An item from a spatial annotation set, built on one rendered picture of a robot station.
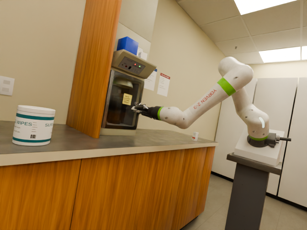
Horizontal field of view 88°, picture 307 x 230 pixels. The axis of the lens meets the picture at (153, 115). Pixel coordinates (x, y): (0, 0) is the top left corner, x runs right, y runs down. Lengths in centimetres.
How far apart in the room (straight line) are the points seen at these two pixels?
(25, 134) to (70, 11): 108
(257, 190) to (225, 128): 257
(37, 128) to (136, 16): 100
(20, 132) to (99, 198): 48
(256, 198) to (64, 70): 169
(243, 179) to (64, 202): 114
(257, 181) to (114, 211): 97
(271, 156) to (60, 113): 158
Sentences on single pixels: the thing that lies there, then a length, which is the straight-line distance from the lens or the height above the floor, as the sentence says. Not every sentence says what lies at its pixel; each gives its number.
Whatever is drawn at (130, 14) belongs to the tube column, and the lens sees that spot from 134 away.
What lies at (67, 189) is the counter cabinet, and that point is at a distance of 86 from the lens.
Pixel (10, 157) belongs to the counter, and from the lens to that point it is 72.
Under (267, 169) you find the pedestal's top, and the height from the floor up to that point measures 92.
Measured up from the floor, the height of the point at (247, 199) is 66.
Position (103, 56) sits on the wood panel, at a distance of 110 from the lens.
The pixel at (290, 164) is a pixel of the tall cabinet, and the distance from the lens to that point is 370.
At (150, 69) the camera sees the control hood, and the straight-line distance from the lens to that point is 126.
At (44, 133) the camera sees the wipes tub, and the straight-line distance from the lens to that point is 80.
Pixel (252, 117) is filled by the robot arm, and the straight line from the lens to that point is 127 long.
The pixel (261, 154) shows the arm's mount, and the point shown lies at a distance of 138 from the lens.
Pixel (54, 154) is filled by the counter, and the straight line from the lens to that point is 74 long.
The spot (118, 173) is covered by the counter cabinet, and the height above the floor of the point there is 79.
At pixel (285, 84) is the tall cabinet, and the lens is 380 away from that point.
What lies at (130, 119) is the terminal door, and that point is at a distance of 125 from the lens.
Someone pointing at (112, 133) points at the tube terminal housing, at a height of 96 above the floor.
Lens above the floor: 115
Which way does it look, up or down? 1 degrees down
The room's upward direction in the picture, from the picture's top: 10 degrees clockwise
